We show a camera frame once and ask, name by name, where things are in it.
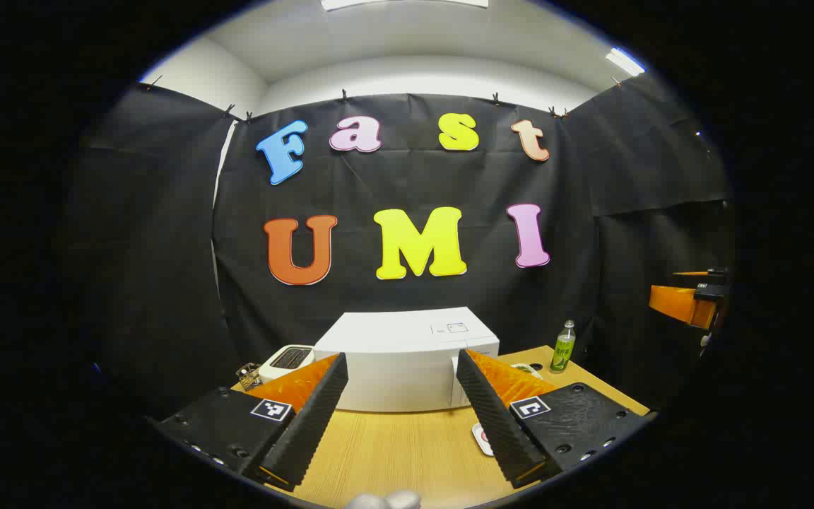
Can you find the white square food plate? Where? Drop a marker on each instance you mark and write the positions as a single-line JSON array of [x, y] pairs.
[[481, 440]]

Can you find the white divided tray with grains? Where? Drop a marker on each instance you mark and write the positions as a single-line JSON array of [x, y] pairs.
[[523, 367]]

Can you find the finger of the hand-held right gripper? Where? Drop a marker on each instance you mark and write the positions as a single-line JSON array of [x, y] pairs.
[[675, 302], [711, 286]]

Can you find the white toaster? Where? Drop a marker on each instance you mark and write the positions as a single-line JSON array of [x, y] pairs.
[[287, 359]]

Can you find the white microwave oven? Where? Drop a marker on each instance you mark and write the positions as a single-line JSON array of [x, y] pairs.
[[400, 353]]

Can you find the ceiling light panel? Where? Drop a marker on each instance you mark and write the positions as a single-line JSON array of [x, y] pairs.
[[624, 61]]

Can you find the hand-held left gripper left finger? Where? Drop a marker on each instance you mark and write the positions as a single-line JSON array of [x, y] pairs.
[[314, 417]]

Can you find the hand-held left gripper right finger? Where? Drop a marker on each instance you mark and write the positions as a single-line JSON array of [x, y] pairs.
[[495, 424]]

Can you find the black backdrop cloth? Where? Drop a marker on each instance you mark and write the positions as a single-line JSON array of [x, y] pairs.
[[407, 191]]

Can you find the green label drink bottle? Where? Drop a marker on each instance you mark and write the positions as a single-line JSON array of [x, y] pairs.
[[562, 350]]

